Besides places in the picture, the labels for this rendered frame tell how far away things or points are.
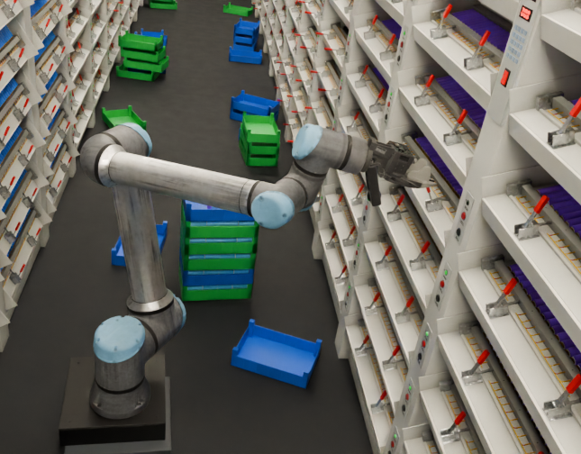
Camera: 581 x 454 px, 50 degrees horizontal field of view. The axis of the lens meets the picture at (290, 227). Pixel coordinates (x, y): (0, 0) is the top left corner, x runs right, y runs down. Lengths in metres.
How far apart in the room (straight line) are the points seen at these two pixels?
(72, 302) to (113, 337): 0.82
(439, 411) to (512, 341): 0.42
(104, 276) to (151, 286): 0.90
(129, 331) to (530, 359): 1.18
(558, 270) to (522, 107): 0.34
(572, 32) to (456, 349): 0.76
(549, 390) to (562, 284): 0.20
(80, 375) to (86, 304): 0.56
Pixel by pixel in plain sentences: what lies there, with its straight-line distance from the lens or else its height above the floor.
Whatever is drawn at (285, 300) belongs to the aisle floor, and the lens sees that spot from 2.80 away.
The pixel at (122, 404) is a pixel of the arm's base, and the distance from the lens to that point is 2.07.
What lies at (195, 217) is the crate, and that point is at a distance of 2.51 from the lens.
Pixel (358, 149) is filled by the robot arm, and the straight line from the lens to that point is 1.53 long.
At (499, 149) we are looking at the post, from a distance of 1.36.
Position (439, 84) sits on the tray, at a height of 1.17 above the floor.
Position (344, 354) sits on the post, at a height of 0.02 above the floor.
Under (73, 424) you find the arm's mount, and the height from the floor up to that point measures 0.14.
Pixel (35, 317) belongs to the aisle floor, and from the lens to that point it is 2.70.
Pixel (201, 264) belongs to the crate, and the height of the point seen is 0.19.
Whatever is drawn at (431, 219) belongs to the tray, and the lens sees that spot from 1.66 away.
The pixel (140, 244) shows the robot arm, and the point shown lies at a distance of 1.94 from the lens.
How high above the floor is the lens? 1.70
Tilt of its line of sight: 31 degrees down
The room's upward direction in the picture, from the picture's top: 8 degrees clockwise
